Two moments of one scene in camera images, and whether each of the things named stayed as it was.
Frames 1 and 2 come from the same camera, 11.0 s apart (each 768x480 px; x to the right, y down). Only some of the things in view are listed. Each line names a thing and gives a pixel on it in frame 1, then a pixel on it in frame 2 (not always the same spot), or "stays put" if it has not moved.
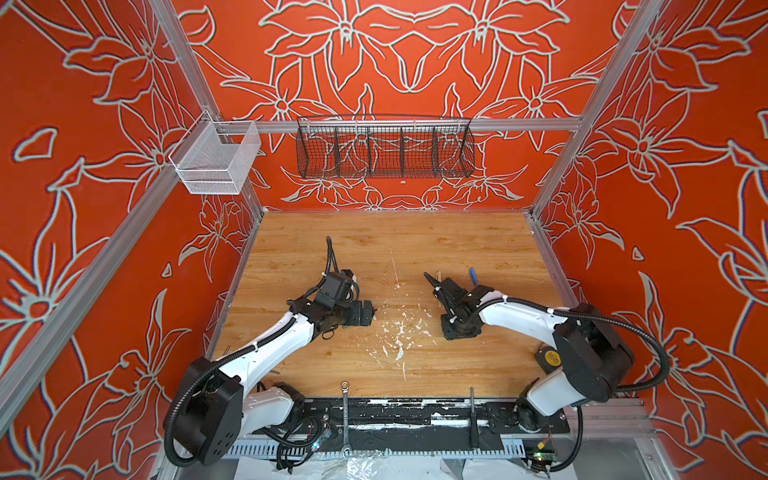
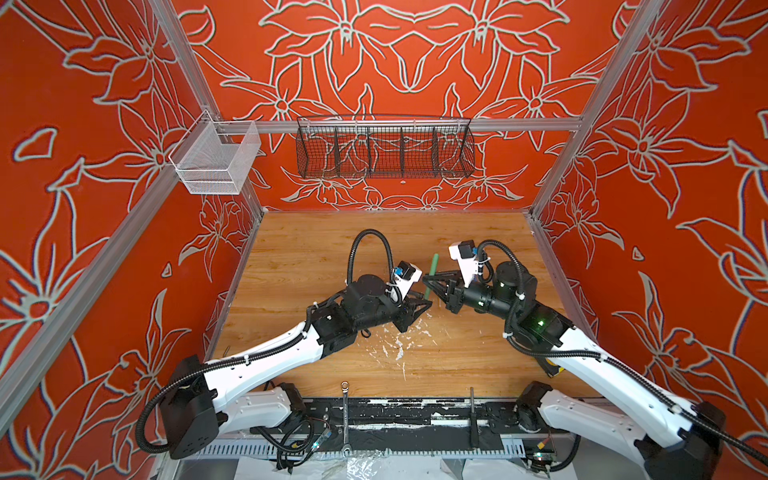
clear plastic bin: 214,156 stays put
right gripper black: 450,336 → 455,295
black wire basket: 384,147 stays put
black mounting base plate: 381,419 stays put
